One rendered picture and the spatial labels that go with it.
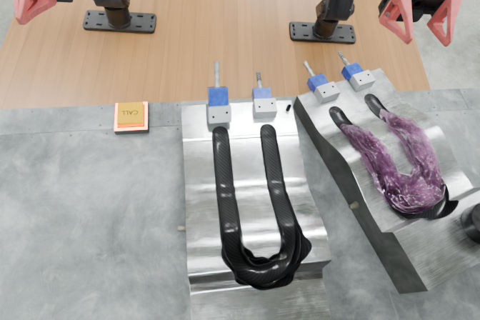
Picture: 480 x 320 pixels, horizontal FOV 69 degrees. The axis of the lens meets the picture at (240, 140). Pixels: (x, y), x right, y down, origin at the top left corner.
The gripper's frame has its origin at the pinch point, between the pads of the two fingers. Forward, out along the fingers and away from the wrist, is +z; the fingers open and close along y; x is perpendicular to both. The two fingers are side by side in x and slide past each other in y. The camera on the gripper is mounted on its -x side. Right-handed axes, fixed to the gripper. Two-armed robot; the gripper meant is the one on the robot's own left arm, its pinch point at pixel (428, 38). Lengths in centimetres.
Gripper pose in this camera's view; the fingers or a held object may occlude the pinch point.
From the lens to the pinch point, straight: 63.1
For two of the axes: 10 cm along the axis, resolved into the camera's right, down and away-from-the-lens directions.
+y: 10.0, 0.3, 0.9
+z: 0.1, 9.1, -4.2
